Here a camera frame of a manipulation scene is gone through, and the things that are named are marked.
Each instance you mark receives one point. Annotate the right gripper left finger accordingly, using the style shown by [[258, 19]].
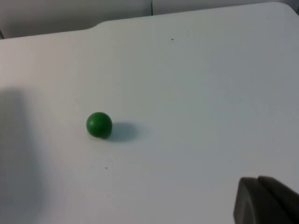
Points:
[[252, 203]]

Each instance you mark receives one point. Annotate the green ball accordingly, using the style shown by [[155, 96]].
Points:
[[99, 124]]

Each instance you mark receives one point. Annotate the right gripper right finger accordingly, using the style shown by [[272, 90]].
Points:
[[280, 198]]

